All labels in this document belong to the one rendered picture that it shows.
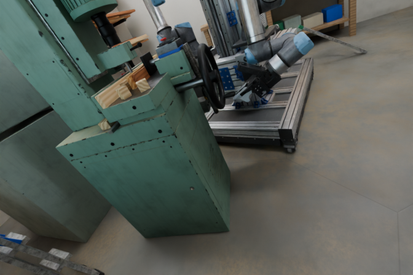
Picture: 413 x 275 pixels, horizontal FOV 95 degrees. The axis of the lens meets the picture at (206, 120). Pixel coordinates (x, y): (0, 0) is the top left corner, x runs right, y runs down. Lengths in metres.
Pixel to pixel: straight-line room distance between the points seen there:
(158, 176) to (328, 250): 0.83
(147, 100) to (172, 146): 0.22
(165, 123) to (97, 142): 0.33
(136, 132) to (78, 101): 0.33
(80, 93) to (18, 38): 0.27
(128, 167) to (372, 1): 4.14
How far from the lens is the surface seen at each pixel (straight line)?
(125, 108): 0.73
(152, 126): 0.76
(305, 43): 0.79
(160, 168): 0.90
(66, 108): 1.08
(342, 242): 1.17
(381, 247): 1.19
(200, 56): 0.74
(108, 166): 1.02
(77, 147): 1.02
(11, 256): 1.33
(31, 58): 1.06
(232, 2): 1.49
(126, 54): 0.89
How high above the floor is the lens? 1.05
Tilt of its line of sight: 28 degrees down
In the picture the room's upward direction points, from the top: 24 degrees counter-clockwise
